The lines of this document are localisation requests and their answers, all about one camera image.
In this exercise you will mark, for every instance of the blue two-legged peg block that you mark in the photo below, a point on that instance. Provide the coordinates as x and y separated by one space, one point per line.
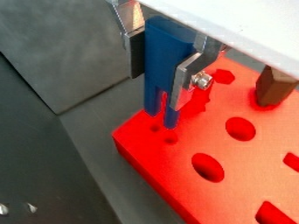
168 46

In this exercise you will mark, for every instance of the brown rounded-triangle peg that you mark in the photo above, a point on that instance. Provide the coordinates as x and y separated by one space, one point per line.
274 86

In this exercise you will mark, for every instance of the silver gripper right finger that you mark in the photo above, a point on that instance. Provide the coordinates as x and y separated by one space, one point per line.
190 75

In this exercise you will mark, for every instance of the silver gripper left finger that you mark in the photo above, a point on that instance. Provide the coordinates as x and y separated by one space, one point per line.
132 23

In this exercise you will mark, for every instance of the red shape-sorting board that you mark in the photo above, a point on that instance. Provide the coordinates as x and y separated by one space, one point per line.
226 167

